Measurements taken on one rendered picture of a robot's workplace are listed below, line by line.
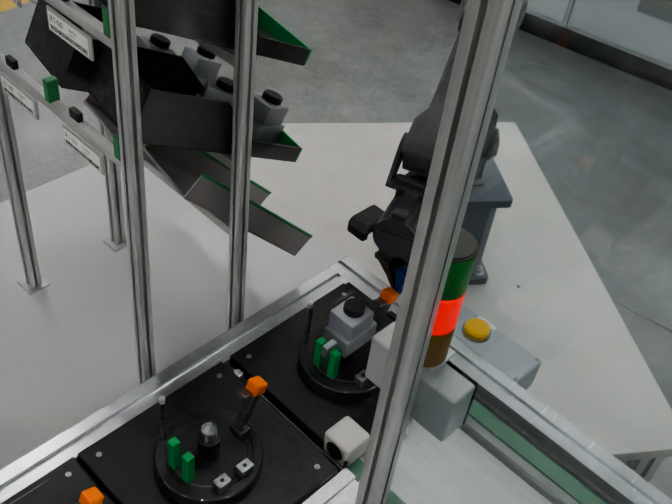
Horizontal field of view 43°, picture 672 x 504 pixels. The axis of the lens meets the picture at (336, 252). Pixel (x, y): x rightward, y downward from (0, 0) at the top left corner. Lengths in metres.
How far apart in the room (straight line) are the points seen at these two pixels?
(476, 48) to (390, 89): 3.08
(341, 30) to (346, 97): 0.58
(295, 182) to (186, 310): 0.41
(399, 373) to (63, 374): 0.67
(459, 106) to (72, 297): 0.96
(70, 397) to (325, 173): 0.72
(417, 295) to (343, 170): 1.01
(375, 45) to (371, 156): 2.23
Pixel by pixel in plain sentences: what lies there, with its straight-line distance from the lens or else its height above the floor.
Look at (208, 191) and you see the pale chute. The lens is 1.20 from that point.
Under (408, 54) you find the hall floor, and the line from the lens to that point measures 4.02.
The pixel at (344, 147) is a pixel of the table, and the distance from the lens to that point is 1.86.
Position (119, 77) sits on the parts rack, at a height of 1.43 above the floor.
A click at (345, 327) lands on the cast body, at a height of 1.08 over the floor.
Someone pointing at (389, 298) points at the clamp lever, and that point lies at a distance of 1.23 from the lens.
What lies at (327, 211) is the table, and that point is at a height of 0.86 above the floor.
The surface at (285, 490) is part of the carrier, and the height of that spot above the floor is 0.97.
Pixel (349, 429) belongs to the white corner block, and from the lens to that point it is 1.17.
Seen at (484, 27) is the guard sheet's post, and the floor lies 1.65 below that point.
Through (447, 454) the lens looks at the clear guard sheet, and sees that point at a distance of 0.93.
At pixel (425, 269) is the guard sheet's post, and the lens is 0.78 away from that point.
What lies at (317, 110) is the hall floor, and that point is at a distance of 3.54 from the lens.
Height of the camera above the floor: 1.94
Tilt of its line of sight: 42 degrees down
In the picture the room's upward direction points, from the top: 8 degrees clockwise
